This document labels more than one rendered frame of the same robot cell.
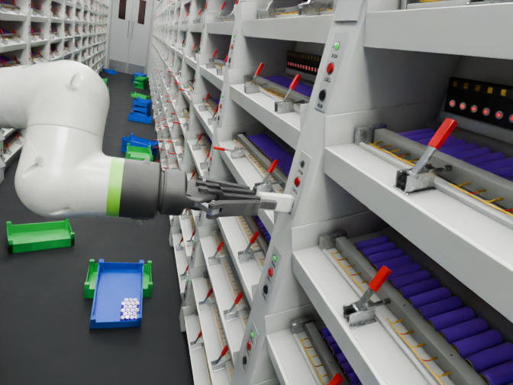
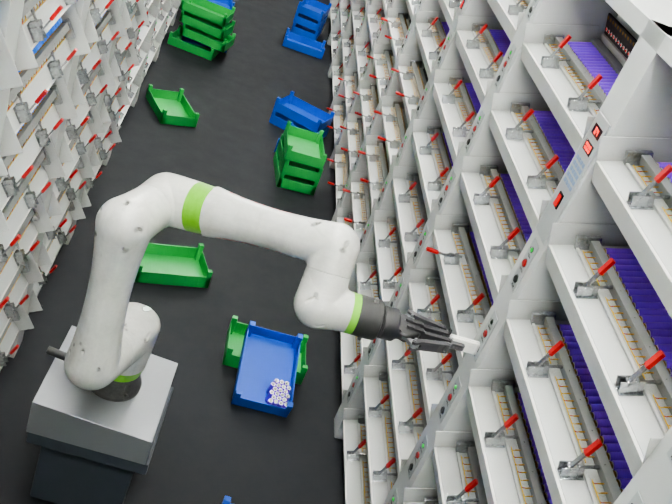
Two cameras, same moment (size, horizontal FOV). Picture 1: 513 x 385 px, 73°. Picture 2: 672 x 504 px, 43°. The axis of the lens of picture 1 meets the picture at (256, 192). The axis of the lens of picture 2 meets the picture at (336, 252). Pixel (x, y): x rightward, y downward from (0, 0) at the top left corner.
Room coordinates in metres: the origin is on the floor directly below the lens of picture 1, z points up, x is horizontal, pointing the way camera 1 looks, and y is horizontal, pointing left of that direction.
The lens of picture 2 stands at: (-1.09, 0.03, 2.00)
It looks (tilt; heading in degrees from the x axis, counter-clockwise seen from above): 30 degrees down; 10
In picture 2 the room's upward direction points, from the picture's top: 23 degrees clockwise
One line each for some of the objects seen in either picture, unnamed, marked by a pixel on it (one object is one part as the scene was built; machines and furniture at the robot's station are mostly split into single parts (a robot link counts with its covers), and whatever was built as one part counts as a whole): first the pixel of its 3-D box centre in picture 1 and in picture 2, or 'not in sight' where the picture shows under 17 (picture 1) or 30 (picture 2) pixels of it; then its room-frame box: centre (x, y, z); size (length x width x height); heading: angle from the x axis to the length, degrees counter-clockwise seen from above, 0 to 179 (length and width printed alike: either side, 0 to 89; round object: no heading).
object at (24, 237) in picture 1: (40, 234); (169, 262); (1.60, 1.10, 0.04); 0.30 x 0.20 x 0.08; 130
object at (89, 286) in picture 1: (120, 278); (266, 349); (1.41, 0.56, 0.04); 0.30 x 0.20 x 0.08; 112
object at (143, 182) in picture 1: (141, 192); (367, 319); (0.50, 0.18, 0.96); 0.09 x 0.06 x 0.12; 22
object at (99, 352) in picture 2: not in sight; (111, 294); (0.39, 0.73, 0.77); 0.16 x 0.13 x 0.53; 178
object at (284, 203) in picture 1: (274, 202); (463, 345); (0.59, -0.04, 0.97); 0.07 x 0.01 x 0.03; 112
